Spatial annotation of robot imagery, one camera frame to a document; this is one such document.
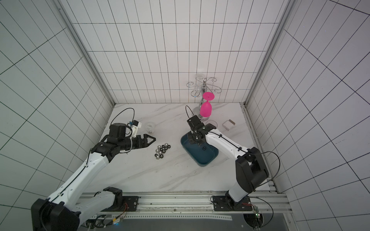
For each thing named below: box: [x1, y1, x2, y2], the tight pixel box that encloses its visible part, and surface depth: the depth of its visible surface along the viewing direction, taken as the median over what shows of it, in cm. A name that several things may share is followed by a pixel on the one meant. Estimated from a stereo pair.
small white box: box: [222, 118, 236, 131], surface depth 108 cm
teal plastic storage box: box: [180, 131, 219, 167], surface depth 92 cm
